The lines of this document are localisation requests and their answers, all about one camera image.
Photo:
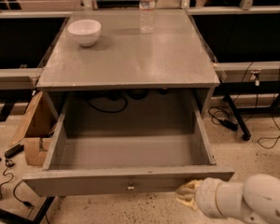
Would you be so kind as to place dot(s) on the grey wooden drawer cabinet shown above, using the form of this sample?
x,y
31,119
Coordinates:
x,y
170,57

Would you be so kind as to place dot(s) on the black metal stand leg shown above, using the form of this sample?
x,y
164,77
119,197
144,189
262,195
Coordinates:
x,y
246,134

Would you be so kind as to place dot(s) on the clear plastic water bottle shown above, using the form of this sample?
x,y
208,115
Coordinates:
x,y
146,8

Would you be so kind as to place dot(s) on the white ceramic bowl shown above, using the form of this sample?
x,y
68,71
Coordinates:
x,y
85,32

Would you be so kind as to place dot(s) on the brown cardboard box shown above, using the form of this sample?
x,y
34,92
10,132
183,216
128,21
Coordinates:
x,y
35,130

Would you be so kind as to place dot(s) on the grey top drawer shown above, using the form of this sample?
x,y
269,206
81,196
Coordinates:
x,y
155,144

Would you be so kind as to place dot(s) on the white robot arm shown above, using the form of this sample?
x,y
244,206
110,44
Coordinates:
x,y
253,201

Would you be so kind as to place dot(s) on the yellow foam padded gripper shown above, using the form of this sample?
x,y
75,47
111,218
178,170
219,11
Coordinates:
x,y
205,195

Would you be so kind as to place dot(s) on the black power adapter with cable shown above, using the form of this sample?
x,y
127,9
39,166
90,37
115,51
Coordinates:
x,y
221,115

